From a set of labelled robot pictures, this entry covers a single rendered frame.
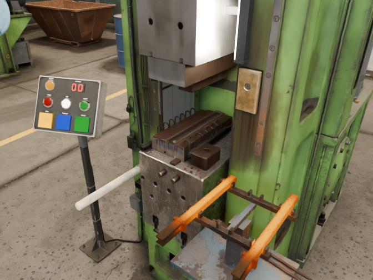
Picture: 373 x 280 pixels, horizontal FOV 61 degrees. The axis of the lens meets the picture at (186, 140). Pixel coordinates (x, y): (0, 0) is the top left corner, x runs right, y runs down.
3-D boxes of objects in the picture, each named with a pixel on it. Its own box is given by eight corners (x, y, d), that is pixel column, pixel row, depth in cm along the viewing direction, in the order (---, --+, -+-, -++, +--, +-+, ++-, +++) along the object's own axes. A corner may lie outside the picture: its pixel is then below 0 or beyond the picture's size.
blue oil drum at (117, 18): (135, 70, 576) (131, 19, 533) (111, 65, 603) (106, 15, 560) (155, 63, 619) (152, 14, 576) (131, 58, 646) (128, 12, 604)
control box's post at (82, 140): (100, 249, 216) (75, 101, 164) (96, 246, 218) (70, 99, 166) (104, 246, 219) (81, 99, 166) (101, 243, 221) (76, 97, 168)
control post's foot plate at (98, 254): (97, 264, 205) (96, 254, 201) (77, 248, 217) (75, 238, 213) (122, 244, 220) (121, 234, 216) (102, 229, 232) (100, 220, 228)
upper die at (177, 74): (185, 88, 128) (185, 64, 123) (148, 78, 138) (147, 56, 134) (236, 65, 157) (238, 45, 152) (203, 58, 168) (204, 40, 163)
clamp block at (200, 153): (206, 171, 139) (206, 159, 135) (190, 164, 143) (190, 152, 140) (220, 160, 147) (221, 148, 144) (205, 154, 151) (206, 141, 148)
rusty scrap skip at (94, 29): (81, 51, 690) (75, 10, 649) (28, 41, 779) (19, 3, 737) (120, 42, 780) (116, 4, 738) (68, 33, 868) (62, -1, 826)
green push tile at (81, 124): (87, 132, 155) (89, 118, 156) (73, 131, 157) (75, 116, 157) (89, 132, 157) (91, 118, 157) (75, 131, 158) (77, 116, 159)
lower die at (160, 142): (184, 162, 145) (184, 146, 141) (151, 148, 156) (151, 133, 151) (231, 129, 174) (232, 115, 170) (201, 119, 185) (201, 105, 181)
